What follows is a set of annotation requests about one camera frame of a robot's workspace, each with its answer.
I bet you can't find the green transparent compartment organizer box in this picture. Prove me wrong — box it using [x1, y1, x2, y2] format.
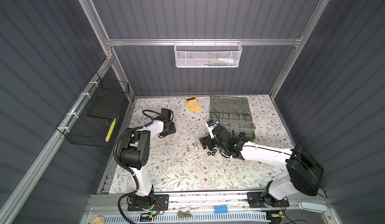
[210, 96, 255, 141]

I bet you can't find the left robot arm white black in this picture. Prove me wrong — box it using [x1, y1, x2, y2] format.
[113, 108, 176, 209]

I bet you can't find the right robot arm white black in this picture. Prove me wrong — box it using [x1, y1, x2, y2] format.
[200, 119, 324, 208]

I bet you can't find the black nuts cluster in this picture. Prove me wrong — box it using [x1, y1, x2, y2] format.
[207, 149, 217, 156]

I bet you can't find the yellow calculator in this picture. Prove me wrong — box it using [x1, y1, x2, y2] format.
[185, 97, 201, 113]

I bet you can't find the floral patterned table mat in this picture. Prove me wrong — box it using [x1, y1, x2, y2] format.
[109, 95, 293, 194]

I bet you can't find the blue toy brick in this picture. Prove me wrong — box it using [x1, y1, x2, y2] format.
[214, 206, 228, 215]

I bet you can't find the light blue oblong case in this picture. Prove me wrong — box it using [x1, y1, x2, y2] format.
[298, 202, 327, 213]

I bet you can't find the white wire mesh basket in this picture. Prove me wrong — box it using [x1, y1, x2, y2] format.
[173, 41, 243, 68]

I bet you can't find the black wire mesh basket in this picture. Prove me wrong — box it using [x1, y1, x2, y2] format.
[57, 74, 130, 147]

